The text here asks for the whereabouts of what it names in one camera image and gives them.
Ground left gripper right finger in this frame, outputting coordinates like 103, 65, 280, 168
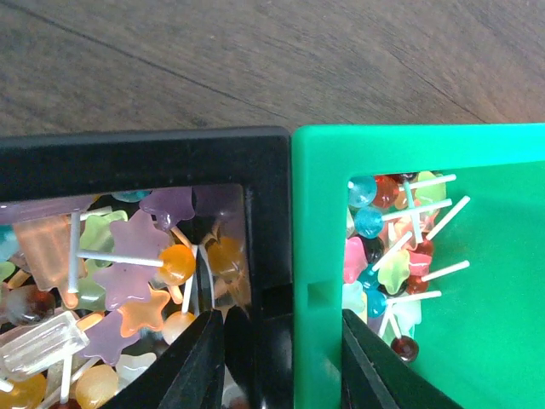
341, 309, 459, 409

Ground green candy bin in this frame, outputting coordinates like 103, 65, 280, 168
291, 124, 544, 408

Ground black candy bin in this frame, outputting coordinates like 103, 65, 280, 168
1, 126, 294, 408

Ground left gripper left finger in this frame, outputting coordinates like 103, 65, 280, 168
104, 310, 225, 409

